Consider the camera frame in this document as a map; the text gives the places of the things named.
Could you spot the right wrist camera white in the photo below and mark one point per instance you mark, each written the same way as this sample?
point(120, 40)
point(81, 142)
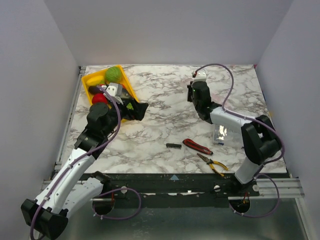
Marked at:
point(200, 75)

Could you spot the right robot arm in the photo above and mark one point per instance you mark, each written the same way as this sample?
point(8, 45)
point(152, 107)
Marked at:
point(259, 139)

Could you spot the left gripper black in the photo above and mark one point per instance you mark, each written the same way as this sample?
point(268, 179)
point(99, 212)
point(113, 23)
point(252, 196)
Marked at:
point(141, 108)

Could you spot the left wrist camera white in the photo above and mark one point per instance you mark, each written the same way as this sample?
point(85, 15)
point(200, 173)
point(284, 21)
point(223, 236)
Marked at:
point(114, 92)

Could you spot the yellow lemon toy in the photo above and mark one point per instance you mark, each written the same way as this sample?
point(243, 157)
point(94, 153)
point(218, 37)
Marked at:
point(96, 80)

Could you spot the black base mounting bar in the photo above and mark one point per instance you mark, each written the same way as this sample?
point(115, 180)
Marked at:
point(132, 199)

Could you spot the yellow plastic tray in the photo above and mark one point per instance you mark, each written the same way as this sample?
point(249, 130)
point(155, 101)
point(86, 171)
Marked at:
point(125, 82)

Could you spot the red apple toy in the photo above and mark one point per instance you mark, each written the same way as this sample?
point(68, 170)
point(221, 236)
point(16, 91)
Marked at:
point(99, 98)

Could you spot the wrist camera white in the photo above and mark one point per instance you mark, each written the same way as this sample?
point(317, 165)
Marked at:
point(114, 92)
point(200, 75)

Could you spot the green cabbage toy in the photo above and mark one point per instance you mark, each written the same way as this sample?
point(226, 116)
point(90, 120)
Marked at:
point(113, 75)

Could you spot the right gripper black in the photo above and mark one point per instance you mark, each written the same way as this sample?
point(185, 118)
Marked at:
point(196, 85)

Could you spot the purple eggplant toy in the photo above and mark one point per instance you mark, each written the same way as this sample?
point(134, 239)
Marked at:
point(93, 90)

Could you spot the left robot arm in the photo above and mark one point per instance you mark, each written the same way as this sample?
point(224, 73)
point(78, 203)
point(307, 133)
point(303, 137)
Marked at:
point(50, 211)

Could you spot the grey fish toy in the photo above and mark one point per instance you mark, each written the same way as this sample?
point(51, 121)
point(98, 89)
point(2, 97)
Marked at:
point(124, 94)

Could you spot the clear small plastic box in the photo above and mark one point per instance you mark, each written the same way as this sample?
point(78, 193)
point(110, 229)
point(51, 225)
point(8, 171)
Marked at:
point(226, 137)

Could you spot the red black utility knife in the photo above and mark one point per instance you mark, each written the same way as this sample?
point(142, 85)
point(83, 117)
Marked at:
point(197, 147)

